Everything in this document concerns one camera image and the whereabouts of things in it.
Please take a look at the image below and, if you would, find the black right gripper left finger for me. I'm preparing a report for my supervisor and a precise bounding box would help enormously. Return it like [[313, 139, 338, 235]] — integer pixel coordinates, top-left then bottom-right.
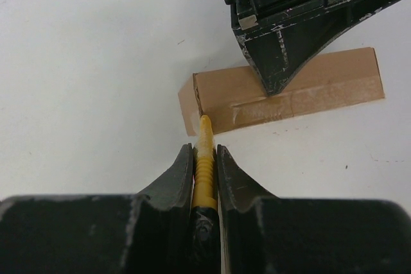
[[1, 144, 193, 273]]

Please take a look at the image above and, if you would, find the brown cardboard express box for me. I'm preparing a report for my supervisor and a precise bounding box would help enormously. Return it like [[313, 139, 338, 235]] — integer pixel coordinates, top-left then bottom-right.
[[178, 47, 385, 136]]

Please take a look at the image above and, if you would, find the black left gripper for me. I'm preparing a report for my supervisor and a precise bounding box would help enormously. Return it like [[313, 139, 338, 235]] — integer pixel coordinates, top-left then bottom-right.
[[224, 0, 401, 96]]

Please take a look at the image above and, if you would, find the yellow utility knife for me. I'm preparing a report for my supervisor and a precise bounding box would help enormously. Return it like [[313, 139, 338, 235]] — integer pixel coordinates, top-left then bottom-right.
[[189, 115, 220, 273]]

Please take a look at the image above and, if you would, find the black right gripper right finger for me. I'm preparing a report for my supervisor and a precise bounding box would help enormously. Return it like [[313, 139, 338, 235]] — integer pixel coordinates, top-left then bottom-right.
[[216, 145, 410, 273]]

